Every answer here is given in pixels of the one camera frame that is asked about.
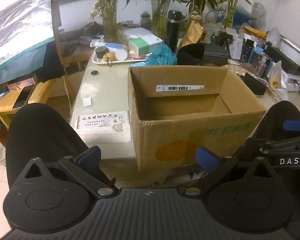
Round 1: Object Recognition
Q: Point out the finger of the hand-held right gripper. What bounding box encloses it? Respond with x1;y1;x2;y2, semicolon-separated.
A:
283;120;300;130
245;135;300;158

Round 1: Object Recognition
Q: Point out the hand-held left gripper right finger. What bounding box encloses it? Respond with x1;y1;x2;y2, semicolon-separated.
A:
182;147;274;197

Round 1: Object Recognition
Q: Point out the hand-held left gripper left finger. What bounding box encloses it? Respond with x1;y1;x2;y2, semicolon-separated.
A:
24;146;118;198

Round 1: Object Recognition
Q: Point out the brown cardboard box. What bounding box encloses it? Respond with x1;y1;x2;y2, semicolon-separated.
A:
127;64;267;172

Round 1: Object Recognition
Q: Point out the black soft pouch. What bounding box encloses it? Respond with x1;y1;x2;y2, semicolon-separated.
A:
242;74;265;95

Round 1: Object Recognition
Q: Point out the black soft cloth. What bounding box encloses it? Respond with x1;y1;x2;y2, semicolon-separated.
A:
177;44;206;66

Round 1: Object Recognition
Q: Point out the blue mesh bath pouf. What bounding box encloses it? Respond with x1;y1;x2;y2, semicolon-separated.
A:
146;44;178;66

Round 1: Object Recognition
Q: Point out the calligraphy paper print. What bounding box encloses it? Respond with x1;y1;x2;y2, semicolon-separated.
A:
76;110;130;133

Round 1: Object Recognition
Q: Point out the white power strip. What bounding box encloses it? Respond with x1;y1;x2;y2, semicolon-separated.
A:
286;76;300;92

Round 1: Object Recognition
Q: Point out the person's left leg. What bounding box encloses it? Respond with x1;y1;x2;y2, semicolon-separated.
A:
5;104;103;188

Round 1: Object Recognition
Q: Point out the black rectangular case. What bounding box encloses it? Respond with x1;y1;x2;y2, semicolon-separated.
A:
265;45;300;73

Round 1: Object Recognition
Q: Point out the wooden stool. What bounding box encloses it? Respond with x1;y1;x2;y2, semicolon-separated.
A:
0;79;52;130

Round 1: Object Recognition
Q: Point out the blue carton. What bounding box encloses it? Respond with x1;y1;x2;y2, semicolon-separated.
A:
250;46;264;64

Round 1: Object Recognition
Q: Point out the black carton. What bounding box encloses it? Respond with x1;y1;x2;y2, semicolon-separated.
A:
240;39;257;63

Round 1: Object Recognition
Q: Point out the black smartphone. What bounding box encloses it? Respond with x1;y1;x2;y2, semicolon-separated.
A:
12;85;35;110

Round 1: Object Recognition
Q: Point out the white plastic tray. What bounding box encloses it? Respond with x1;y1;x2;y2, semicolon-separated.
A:
91;45;150;64

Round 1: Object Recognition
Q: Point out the tan pouch with carabiner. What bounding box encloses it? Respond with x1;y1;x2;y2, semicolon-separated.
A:
103;52;115;67

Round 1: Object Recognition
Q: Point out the yellow cloth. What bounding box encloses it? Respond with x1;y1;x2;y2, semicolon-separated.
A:
241;26;267;40

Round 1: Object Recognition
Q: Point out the dark cloth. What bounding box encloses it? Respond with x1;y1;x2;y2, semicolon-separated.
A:
36;40;65;83

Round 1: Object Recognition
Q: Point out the wooden side table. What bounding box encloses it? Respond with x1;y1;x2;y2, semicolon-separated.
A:
60;22;105;63

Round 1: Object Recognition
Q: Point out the black round speaker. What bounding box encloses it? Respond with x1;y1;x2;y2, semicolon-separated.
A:
95;46;109;59

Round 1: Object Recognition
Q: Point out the grey zip case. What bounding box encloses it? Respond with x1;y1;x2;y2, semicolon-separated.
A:
202;44;231;65

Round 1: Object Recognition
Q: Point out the white round jar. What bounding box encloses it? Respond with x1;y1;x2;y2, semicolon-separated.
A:
115;48;129;60

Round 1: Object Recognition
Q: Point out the small black tripod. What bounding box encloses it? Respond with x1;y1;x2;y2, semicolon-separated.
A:
219;31;234;49

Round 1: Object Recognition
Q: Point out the white and blue lotion bottle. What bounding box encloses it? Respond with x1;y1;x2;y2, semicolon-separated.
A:
90;40;125;52

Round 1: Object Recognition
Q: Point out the red and white flat box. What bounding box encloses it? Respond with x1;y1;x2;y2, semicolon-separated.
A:
129;51;153;58

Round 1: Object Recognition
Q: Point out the clear plastic bag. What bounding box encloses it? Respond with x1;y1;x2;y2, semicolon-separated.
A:
251;2;265;20

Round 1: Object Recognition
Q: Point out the green and white carton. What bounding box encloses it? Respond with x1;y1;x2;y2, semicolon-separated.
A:
128;36;163;55

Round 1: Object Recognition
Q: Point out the crumpled brown paper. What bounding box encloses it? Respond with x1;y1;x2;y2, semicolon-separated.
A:
116;22;130;49

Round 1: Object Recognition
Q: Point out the brown paper bag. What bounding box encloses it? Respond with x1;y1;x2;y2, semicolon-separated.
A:
178;20;204;49

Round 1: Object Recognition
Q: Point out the black thermos bottle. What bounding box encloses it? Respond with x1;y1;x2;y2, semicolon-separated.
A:
164;10;188;53

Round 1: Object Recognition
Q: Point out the white plastic package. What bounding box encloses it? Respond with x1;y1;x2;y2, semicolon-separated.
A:
122;27;155;43

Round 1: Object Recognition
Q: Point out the silver foil bag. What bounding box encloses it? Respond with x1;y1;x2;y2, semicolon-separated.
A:
0;0;56;85

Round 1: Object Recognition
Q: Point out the dark glass jar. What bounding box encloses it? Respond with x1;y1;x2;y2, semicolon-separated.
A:
140;11;152;29

